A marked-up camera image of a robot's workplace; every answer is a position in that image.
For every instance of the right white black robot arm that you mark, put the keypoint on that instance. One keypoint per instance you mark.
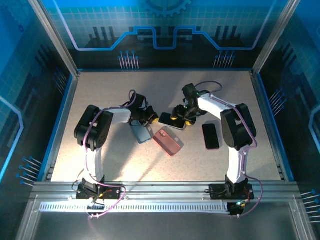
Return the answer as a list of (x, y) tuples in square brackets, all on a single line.
[(237, 162)]

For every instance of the aluminium frame cross rail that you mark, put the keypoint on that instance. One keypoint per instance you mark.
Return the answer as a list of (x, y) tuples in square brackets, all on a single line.
[(162, 190)]

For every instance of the red phone case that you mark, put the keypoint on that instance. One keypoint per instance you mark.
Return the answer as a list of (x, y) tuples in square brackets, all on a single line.
[(167, 143)]

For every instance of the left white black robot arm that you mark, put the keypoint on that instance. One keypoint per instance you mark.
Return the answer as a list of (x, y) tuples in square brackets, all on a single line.
[(95, 162)]

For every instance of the aluminium frame post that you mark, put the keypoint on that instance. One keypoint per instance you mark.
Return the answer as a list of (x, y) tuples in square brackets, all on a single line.
[(272, 42), (57, 42)]

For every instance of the aluminium table side rail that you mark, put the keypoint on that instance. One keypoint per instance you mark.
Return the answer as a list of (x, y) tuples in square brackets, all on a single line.
[(261, 98), (70, 98)]

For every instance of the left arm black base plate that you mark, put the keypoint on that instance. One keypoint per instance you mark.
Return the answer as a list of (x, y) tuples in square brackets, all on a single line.
[(112, 193)]

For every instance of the grey metal panel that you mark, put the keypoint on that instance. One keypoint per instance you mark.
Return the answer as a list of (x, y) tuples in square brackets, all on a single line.
[(162, 227)]

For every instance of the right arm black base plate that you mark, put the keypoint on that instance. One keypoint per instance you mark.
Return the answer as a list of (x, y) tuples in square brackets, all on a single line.
[(217, 192)]

